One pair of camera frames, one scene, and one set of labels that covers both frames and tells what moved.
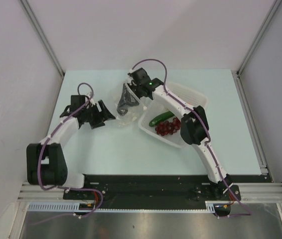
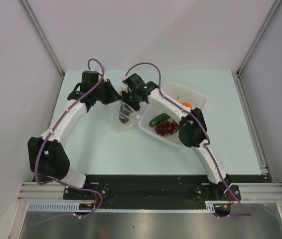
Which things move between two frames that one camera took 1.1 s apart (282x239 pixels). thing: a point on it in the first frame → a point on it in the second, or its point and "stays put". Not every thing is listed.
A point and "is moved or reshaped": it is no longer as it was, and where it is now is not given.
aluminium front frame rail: x=248 y=192 stays put
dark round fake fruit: x=122 y=111 → x=123 y=119
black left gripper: x=101 y=116 → x=113 y=96
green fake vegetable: x=163 y=116 stays put
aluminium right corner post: x=273 y=10 stays put
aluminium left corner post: x=44 y=39 stays put
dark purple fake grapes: x=166 y=127 stays put
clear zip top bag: x=129 y=108 is moved or reshaped
